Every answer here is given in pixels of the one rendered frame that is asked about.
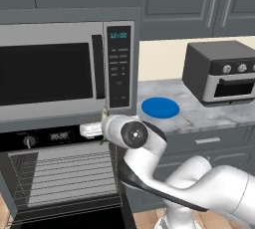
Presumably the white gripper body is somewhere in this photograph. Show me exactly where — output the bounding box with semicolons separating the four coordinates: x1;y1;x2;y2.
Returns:
79;122;104;139

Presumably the black built-in oven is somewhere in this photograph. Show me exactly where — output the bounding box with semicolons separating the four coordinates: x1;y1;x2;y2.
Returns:
0;119;134;229

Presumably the black oven knob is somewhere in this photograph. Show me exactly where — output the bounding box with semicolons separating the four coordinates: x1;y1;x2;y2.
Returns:
23;135;37;149

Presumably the blue round plate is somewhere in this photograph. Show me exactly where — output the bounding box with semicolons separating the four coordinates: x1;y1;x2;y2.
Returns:
140;97;181;120

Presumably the black oven door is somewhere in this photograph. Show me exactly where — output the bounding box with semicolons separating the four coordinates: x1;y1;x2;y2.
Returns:
9;202;134;229

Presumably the black silver toaster oven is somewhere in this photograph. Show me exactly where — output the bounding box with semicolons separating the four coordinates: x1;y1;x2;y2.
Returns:
181;40;255;109

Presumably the small beige green object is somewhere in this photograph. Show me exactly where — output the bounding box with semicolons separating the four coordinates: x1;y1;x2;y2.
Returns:
99;106;110;146

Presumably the silver built-in microwave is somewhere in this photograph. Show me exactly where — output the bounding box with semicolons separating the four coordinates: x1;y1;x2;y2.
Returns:
0;20;137;131

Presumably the microwave door with dark window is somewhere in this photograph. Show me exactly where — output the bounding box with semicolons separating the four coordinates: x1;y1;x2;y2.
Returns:
0;22;107;122

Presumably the grey drawer front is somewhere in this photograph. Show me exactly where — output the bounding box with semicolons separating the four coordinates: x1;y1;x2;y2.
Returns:
164;125;248;156

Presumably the metal wire oven rack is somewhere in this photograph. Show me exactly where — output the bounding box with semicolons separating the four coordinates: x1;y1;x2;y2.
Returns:
7;150;120;208

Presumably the dark microwave door handle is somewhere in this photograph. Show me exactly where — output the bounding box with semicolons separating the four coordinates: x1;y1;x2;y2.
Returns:
91;34;106;101

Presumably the silver drawer handle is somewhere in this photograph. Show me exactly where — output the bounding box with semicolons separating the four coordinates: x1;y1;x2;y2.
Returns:
194;136;221;145

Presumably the silver cupboard handle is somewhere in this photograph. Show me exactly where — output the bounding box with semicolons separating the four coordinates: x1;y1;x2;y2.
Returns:
205;0;221;29
221;0;237;28

